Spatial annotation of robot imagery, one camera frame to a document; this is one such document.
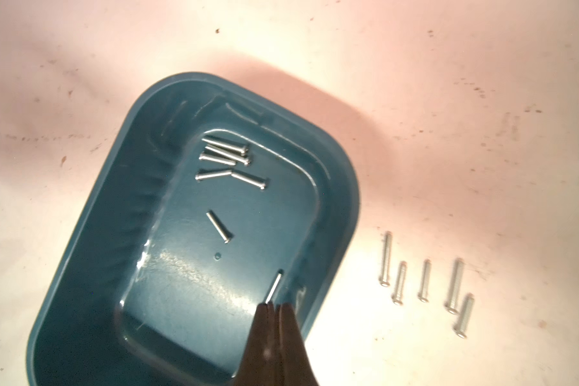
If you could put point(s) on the silver screw eleven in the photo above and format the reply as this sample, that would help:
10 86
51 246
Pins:
229 155

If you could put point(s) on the silver screw ten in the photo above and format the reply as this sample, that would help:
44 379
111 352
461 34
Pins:
217 159

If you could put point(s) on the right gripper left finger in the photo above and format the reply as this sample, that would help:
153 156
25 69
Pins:
258 364

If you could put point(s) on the silver screw twelve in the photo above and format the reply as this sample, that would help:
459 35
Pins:
226 145

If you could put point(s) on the silver screw four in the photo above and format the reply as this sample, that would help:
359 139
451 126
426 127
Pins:
397 295

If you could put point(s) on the silver screw three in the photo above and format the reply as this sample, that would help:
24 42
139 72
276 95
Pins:
451 303

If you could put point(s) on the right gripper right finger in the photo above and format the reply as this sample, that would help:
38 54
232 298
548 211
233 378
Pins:
293 365

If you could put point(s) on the silver screw six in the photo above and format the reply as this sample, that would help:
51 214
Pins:
274 286

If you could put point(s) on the silver screw one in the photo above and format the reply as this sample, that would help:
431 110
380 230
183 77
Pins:
386 260

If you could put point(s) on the silver screw nine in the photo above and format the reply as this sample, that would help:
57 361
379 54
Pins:
212 174

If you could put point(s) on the silver screw five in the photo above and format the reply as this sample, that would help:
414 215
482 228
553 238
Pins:
461 326

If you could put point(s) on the silver screw two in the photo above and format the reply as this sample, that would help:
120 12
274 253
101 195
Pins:
423 293

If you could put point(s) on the silver screw eight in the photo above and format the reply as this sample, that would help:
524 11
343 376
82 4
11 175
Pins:
256 182

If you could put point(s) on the silver screw seven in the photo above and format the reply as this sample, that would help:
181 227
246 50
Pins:
225 235

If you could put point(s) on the teal plastic storage tray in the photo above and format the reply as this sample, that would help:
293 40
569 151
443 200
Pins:
147 292

